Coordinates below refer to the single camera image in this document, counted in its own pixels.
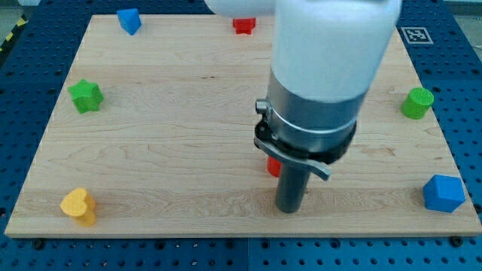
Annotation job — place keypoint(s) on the green cylinder block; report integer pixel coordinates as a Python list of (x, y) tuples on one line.
[(418, 101)]

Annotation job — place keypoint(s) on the wooden board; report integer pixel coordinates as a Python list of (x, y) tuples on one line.
[(170, 152)]

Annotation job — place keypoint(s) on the grey cylindrical pointer tool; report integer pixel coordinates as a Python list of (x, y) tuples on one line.
[(296, 165)]

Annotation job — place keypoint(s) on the blue block top left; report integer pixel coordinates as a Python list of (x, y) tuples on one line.
[(129, 20)]

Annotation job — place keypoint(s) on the green star block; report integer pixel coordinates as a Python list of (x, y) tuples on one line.
[(86, 96)]

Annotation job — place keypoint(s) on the fiducial marker tag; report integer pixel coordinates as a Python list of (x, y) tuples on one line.
[(416, 35)]

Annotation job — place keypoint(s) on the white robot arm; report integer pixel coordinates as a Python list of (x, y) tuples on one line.
[(325, 56)]

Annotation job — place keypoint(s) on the yellow heart block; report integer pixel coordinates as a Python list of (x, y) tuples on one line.
[(80, 206)]

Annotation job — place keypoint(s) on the blue pentagon block right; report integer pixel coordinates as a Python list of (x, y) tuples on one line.
[(443, 193)]

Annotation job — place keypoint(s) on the red star block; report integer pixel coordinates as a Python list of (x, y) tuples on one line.
[(244, 26)]

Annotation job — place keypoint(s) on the red block behind pointer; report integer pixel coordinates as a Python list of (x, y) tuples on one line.
[(273, 166)]

